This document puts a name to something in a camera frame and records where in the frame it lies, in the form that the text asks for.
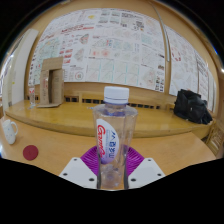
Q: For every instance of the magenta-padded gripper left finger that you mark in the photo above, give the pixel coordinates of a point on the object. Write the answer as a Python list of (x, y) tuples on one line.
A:
[(80, 168)]

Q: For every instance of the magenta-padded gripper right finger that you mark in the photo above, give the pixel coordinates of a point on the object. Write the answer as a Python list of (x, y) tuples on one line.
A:
[(145, 168)]

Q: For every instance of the clear plastic water bottle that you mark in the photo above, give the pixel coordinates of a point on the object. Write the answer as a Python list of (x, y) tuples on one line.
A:
[(115, 133)]

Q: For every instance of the flat round red coaster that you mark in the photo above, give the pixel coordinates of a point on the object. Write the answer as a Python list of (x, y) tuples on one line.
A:
[(30, 152)]

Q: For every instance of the wooden chair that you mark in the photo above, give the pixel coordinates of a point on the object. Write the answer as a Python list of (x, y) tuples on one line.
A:
[(216, 138)]

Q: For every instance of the black bag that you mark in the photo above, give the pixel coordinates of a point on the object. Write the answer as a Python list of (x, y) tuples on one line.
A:
[(191, 106)]

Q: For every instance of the white ceramic mug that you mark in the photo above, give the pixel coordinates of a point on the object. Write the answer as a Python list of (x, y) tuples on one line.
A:
[(9, 131)]

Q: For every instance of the clear bottle with red label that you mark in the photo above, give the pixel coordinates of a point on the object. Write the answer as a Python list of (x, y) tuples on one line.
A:
[(32, 96)]

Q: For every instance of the brown cardboard stand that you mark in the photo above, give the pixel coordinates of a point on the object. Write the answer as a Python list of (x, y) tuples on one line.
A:
[(50, 83)]

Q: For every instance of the white standing air conditioner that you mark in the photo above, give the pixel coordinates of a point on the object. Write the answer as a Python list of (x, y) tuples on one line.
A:
[(18, 70)]

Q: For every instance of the printed wall poster panel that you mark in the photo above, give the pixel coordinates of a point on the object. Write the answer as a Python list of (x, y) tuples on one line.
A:
[(186, 66)]

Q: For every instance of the wide printed wall poster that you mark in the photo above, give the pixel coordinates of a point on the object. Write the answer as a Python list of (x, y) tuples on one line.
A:
[(106, 46)]

